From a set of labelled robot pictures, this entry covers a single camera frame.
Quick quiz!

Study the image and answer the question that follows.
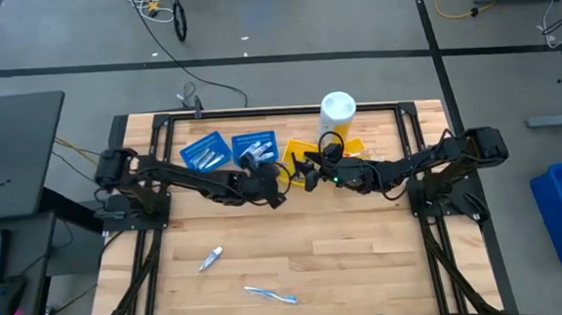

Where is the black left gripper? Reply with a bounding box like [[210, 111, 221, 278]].
[[239, 148, 286, 204]]

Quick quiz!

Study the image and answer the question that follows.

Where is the long black floor cable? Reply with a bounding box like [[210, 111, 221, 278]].
[[127, 0, 250, 115]]

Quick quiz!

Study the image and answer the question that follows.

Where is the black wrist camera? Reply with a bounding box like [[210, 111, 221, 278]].
[[321, 142, 344, 164], [262, 188, 289, 212]]

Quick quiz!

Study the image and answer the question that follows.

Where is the white floor cable bundle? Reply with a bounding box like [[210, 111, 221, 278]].
[[123, 0, 177, 27]]

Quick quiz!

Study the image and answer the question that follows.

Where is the teal white wrapped toothbrush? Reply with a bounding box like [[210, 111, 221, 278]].
[[242, 282, 300, 308]]

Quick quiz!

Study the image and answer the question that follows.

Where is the black desk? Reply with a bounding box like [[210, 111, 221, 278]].
[[0, 90, 73, 220]]

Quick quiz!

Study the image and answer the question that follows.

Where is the black keyboard tray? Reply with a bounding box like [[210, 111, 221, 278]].
[[0, 210, 64, 315]]

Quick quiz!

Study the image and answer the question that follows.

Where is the yellow plastic basket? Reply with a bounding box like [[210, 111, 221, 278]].
[[341, 136, 369, 159], [276, 136, 324, 189]]

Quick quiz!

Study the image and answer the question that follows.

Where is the yellow wire bundle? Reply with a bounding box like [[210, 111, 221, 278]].
[[53, 133, 102, 169]]

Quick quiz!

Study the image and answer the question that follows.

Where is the white yellow wipes canister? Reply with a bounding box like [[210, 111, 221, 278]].
[[314, 90, 360, 145]]

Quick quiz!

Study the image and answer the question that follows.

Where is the black cable coil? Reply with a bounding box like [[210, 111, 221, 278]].
[[172, 0, 190, 43]]

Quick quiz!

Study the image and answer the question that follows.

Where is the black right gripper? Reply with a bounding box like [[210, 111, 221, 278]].
[[291, 148, 346, 193]]

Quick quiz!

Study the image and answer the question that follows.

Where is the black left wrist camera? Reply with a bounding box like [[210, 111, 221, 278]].
[[262, 188, 289, 212]]

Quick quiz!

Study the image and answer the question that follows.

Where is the blue plastic basket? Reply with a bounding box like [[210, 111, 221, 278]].
[[229, 130, 282, 171], [177, 130, 235, 176]]

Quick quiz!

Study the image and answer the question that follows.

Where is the pale teal toothbrush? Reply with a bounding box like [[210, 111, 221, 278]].
[[249, 139, 275, 154]]

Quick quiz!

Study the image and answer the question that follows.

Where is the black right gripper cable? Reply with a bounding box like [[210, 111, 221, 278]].
[[315, 129, 346, 156]]

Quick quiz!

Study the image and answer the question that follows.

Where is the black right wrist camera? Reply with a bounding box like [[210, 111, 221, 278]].
[[321, 142, 344, 164]]

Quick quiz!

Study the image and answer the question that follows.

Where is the black glowing computer mouse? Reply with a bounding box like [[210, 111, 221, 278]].
[[0, 274, 29, 315]]

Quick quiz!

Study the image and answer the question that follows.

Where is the small silver toothpaste tube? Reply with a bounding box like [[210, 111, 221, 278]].
[[196, 245, 225, 274]]

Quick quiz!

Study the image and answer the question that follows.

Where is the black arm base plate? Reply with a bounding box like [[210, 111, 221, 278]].
[[98, 187, 174, 234], [405, 170, 489, 219]]

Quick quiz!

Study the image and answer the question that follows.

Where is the clear toothbrush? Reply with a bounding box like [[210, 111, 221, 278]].
[[205, 154, 228, 171], [189, 148, 212, 166], [196, 149, 220, 170]]

